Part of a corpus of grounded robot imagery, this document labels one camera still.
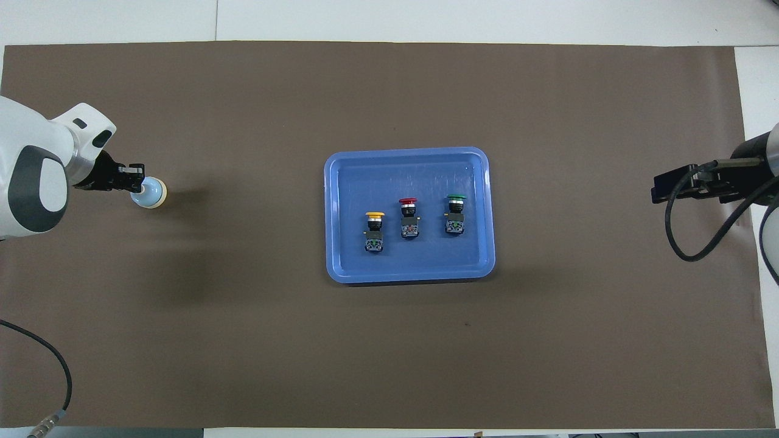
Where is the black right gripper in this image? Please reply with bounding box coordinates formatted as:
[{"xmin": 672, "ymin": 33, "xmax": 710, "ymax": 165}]
[{"xmin": 651, "ymin": 135, "xmax": 769, "ymax": 206}]

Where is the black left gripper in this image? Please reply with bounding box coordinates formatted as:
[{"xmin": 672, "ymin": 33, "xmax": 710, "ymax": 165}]
[{"xmin": 76, "ymin": 151, "xmax": 145, "ymax": 192}]

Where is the light blue desk bell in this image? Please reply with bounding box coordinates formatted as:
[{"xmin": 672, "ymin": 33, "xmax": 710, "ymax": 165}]
[{"xmin": 130, "ymin": 176, "xmax": 168, "ymax": 209}]

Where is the green push button switch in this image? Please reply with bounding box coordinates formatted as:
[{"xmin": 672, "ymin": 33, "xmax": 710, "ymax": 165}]
[{"xmin": 444, "ymin": 194, "xmax": 468, "ymax": 237}]

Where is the yellow push button switch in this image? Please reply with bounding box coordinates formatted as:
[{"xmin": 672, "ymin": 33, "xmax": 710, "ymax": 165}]
[{"xmin": 364, "ymin": 212, "xmax": 386, "ymax": 254}]

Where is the red push button switch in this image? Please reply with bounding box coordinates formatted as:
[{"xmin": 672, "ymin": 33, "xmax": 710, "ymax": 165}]
[{"xmin": 398, "ymin": 198, "xmax": 421, "ymax": 240}]

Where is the blue plastic tray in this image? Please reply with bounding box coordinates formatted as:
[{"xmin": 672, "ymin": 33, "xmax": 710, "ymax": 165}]
[{"xmin": 324, "ymin": 146, "xmax": 496, "ymax": 285}]

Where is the brown table mat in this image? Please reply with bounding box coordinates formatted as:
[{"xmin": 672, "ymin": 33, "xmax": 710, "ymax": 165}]
[{"xmin": 0, "ymin": 41, "xmax": 777, "ymax": 429}]

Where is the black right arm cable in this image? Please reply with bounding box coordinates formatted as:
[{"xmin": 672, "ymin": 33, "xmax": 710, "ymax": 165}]
[{"xmin": 665, "ymin": 159, "xmax": 779, "ymax": 262}]

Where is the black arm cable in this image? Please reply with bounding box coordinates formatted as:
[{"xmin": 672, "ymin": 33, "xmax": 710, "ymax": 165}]
[
  {"xmin": 665, "ymin": 159, "xmax": 779, "ymax": 262},
  {"xmin": 0, "ymin": 319, "xmax": 74, "ymax": 438}
]

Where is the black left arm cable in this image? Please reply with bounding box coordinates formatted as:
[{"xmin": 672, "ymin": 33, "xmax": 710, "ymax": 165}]
[{"xmin": 0, "ymin": 319, "xmax": 74, "ymax": 438}]

